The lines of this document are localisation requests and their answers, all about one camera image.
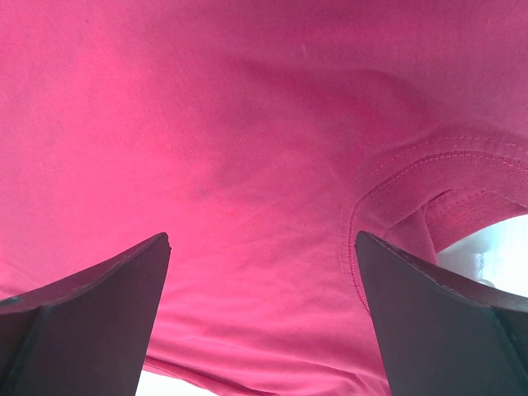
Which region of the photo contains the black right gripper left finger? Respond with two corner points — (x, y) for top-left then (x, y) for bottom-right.
(1, 233), (171, 396)

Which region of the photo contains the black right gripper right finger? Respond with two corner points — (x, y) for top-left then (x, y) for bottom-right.
(355, 232), (527, 396)

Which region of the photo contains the pink t shirt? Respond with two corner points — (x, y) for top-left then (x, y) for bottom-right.
(1, 1), (527, 395)

